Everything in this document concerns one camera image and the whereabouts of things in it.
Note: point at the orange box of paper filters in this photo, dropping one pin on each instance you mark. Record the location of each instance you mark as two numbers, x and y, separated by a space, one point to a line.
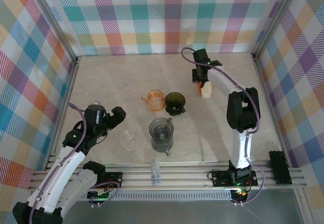
207 90

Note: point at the aluminium side rail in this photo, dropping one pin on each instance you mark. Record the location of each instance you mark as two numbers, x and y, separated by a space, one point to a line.
72 82
268 102

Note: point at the clear plastic dripper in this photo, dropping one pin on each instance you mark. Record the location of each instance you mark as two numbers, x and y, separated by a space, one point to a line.
130 136

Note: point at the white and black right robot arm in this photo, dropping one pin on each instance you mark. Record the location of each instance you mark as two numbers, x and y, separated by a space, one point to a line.
240 148

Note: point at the grey transparent plastic dripper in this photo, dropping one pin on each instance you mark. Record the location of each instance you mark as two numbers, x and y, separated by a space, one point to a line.
162 129

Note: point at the aluminium frame post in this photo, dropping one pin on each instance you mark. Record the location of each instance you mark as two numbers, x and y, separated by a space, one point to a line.
54 26
276 19

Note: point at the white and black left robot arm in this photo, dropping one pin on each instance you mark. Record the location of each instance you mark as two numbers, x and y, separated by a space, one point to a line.
58 173

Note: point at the aluminium frame rail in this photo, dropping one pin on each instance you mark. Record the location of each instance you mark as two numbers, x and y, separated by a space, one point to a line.
182 176

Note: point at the small clear plastic bottle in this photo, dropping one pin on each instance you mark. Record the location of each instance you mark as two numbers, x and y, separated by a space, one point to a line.
156 173

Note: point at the electronics board with green light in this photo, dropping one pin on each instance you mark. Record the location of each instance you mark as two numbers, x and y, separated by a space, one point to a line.
239 193
98 196

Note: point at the orange transparent plastic server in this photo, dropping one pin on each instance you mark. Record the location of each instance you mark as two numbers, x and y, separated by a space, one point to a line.
155 102

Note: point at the dark green plastic dripper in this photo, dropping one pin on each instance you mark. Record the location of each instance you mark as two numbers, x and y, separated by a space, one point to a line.
174 100

